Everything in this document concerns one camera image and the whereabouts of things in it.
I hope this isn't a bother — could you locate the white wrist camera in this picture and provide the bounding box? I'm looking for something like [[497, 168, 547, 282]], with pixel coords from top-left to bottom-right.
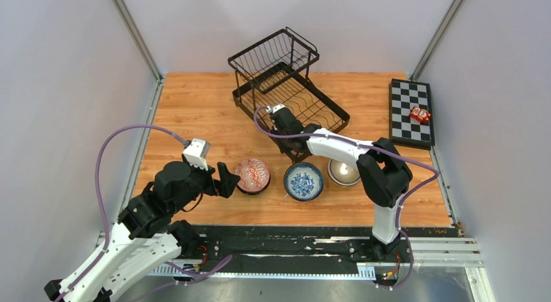
[[265, 104, 285, 114], [183, 138, 211, 171]]

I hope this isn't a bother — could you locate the white orange bowl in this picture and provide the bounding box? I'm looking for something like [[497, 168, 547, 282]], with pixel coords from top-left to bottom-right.
[[327, 159, 361, 186]]

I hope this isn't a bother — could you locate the small red toy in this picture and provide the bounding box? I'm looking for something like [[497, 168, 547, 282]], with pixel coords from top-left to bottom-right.
[[409, 105, 431, 124]]

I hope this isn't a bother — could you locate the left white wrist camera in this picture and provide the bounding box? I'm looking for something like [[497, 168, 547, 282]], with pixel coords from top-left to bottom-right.
[[183, 138, 211, 171]]

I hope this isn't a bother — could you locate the black wire dish rack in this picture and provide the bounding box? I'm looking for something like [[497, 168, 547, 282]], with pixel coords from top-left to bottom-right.
[[227, 27, 351, 164]]

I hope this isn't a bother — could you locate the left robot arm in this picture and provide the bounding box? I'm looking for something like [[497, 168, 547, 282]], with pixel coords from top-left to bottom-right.
[[44, 161, 240, 301]]

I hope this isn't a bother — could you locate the black white checkerboard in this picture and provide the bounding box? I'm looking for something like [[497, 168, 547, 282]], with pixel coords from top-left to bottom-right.
[[389, 79, 435, 150]]

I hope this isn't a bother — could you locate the blue floral bowl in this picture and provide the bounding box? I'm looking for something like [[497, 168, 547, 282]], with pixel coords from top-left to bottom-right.
[[283, 162, 324, 202]]

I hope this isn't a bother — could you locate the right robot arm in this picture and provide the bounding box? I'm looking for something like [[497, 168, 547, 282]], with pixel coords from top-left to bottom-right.
[[266, 104, 413, 262]]

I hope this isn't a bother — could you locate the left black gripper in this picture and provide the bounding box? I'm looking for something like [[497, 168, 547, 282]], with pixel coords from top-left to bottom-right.
[[171, 157, 240, 214]]

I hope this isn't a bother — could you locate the red patterned bowl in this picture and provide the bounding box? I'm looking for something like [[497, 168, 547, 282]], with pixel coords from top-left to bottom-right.
[[234, 158, 271, 195]]

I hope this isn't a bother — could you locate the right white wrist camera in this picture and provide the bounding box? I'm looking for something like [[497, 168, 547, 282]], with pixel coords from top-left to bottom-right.
[[265, 104, 285, 114]]

